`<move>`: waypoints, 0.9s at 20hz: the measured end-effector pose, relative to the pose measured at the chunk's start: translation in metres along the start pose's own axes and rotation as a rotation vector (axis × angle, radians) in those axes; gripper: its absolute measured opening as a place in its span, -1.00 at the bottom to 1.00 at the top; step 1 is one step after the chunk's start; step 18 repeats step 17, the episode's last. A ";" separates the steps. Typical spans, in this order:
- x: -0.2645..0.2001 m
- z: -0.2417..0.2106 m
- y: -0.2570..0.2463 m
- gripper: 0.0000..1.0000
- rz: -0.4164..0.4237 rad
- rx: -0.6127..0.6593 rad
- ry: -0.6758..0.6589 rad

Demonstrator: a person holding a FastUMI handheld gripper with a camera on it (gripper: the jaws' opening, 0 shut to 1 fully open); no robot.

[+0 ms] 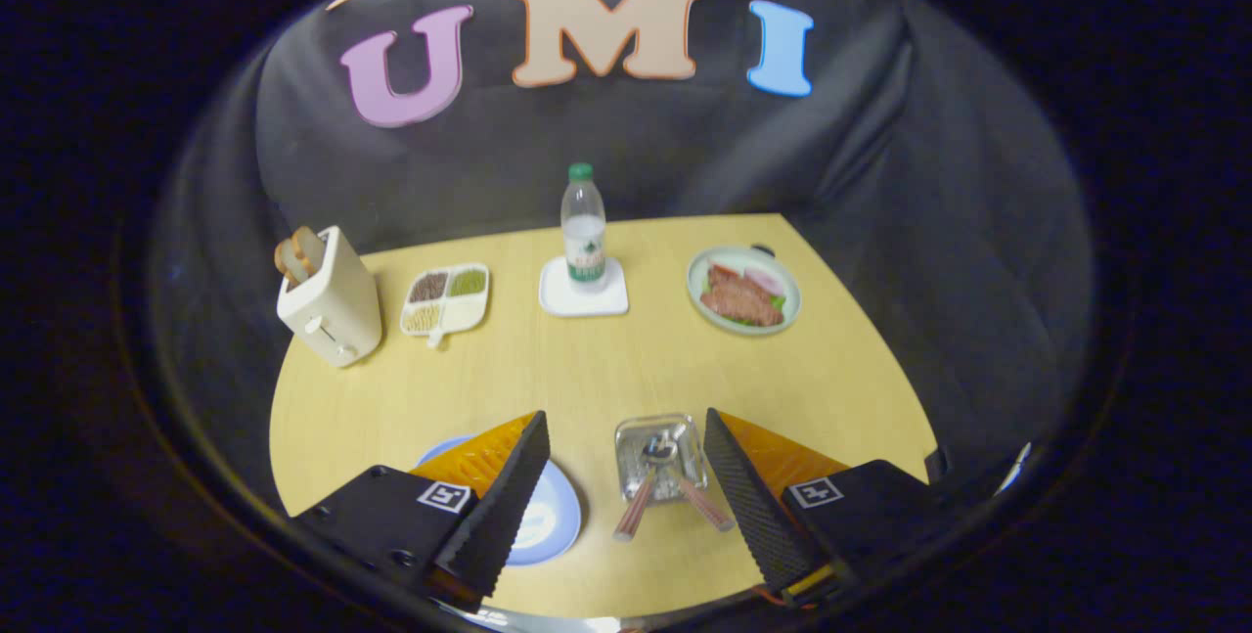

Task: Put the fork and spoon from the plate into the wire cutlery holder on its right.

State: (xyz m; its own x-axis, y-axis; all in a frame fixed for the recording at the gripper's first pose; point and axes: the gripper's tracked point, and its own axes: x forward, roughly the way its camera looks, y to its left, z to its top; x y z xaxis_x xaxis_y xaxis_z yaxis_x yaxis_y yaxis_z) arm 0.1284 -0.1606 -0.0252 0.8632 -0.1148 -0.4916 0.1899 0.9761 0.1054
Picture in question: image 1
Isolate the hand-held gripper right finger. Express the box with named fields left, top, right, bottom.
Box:
left=702, top=407, right=940, bottom=610

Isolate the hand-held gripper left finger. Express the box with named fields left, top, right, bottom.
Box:
left=291, top=410, right=552, bottom=614

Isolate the fork with checkered handle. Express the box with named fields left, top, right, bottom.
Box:
left=670, top=437, right=737, bottom=532

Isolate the spoon with checkered handle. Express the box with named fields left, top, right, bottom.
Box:
left=613, top=432, right=676, bottom=543

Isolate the blue plate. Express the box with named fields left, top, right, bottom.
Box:
left=416, top=434, right=583, bottom=567

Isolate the white divided dish with grains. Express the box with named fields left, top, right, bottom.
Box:
left=400, top=263, right=491, bottom=350

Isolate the cooked meat with vegetables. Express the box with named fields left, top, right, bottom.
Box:
left=700, top=264, right=785, bottom=327

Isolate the white square coaster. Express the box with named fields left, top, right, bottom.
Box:
left=538, top=256, right=630, bottom=319

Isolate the pale green plate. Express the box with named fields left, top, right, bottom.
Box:
left=686, top=245, right=803, bottom=337

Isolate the cream toaster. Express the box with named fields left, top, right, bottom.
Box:
left=276, top=225, right=383, bottom=369

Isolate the clear water bottle green cap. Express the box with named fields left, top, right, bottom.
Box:
left=560, top=162, right=607, bottom=294

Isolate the black backdrop cloth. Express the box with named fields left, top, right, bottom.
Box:
left=152, top=0, right=1095, bottom=517

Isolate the metal wire cutlery basket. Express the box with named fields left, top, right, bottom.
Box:
left=614, top=414, right=710, bottom=505

